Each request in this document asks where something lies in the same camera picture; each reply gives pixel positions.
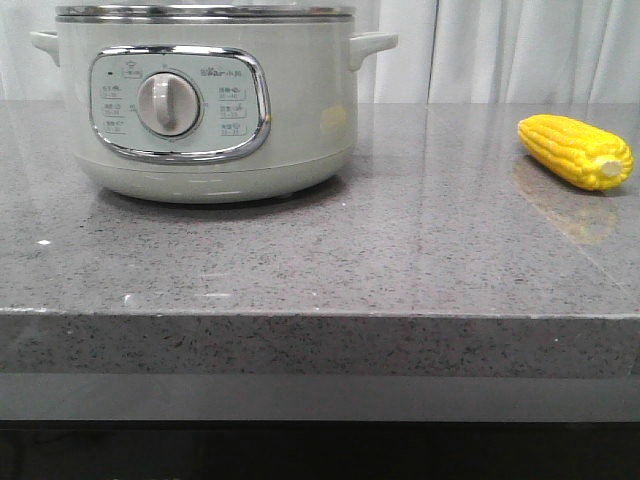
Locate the yellow corn cob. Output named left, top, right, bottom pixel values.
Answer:
left=518, top=114, right=634, bottom=191

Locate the white curtain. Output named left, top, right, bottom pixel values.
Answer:
left=0, top=0, right=640, bottom=105

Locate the pale green electric pot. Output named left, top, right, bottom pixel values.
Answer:
left=30, top=6, right=398, bottom=204

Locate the glass pot lid steel rim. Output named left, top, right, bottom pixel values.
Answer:
left=55, top=4, right=355, bottom=24

